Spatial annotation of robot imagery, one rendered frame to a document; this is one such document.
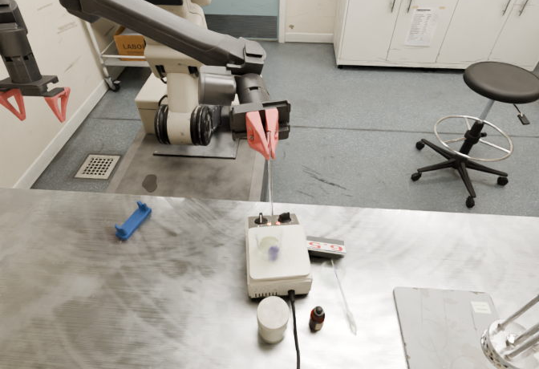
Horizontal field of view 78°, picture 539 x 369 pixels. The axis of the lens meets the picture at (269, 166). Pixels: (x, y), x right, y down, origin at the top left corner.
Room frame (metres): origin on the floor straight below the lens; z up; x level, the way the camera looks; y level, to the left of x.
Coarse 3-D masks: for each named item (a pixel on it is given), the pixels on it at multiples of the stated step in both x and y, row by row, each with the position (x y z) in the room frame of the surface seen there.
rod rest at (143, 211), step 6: (138, 204) 0.54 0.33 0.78; (144, 204) 0.53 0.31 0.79; (138, 210) 0.53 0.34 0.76; (144, 210) 0.53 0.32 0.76; (150, 210) 0.54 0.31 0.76; (132, 216) 0.52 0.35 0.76; (138, 216) 0.52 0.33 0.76; (144, 216) 0.52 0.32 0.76; (126, 222) 0.50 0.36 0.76; (132, 222) 0.50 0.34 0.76; (138, 222) 0.50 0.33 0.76; (120, 228) 0.47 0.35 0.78; (126, 228) 0.48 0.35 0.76; (132, 228) 0.48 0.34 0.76; (120, 234) 0.46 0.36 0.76; (126, 234) 0.46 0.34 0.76
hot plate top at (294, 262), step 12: (252, 228) 0.42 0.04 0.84; (288, 228) 0.42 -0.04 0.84; (300, 228) 0.42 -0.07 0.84; (252, 240) 0.39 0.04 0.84; (288, 240) 0.39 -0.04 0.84; (300, 240) 0.39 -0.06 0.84; (252, 252) 0.37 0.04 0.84; (288, 252) 0.37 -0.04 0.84; (300, 252) 0.37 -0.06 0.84; (252, 264) 0.34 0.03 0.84; (264, 264) 0.34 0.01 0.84; (276, 264) 0.34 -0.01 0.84; (288, 264) 0.34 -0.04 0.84; (300, 264) 0.34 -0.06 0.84; (252, 276) 0.31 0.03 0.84; (264, 276) 0.31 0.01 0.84; (276, 276) 0.31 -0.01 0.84; (288, 276) 0.31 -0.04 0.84; (300, 276) 0.31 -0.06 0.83
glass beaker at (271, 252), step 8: (264, 224) 0.39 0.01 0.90; (272, 224) 0.39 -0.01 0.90; (256, 232) 0.37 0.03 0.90; (264, 232) 0.39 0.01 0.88; (272, 232) 0.39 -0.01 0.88; (280, 232) 0.37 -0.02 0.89; (256, 240) 0.36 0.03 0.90; (280, 240) 0.35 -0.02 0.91; (264, 248) 0.34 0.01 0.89; (272, 248) 0.34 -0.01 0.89; (280, 248) 0.35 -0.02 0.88; (264, 256) 0.34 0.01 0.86; (272, 256) 0.34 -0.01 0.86; (280, 256) 0.35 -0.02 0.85
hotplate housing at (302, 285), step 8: (296, 216) 0.49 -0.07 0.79; (248, 224) 0.46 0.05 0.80; (248, 248) 0.39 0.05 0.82; (248, 256) 0.37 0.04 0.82; (248, 264) 0.35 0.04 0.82; (248, 272) 0.33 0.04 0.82; (248, 280) 0.32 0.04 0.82; (264, 280) 0.31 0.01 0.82; (272, 280) 0.31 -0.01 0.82; (280, 280) 0.31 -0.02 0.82; (288, 280) 0.31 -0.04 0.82; (296, 280) 0.32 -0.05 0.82; (304, 280) 0.32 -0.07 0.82; (312, 280) 0.32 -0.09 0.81; (248, 288) 0.31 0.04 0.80; (256, 288) 0.30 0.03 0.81; (264, 288) 0.30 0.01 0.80; (272, 288) 0.31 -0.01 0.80; (280, 288) 0.31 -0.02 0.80; (288, 288) 0.31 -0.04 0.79; (296, 288) 0.31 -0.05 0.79; (304, 288) 0.31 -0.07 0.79; (256, 296) 0.30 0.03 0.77; (264, 296) 0.31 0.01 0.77
